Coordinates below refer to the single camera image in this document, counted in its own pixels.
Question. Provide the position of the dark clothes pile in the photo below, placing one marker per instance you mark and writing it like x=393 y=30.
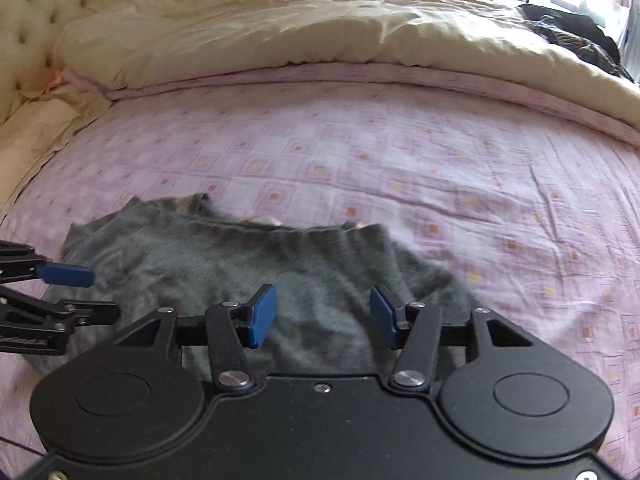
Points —
x=580 y=40

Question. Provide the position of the grey argyle sweater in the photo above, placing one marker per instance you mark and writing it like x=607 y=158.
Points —
x=310 y=280

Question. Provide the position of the orange cloth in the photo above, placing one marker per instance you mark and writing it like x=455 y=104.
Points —
x=56 y=82

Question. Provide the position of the cream pillow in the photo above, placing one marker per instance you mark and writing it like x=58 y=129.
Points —
x=40 y=135

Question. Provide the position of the pink patterned bed sheet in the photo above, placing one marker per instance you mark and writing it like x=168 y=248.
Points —
x=400 y=170

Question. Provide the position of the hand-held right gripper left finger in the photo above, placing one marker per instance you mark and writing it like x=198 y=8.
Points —
x=260 y=320

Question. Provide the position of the cream duvet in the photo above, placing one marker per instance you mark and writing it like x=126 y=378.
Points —
x=300 y=30

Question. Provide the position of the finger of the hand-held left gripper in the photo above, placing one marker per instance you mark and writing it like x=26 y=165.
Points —
x=85 y=312
x=65 y=274

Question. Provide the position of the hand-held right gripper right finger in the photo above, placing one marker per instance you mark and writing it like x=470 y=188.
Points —
x=382 y=317

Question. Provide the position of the cream tufted headboard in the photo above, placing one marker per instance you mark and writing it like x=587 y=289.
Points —
x=45 y=10

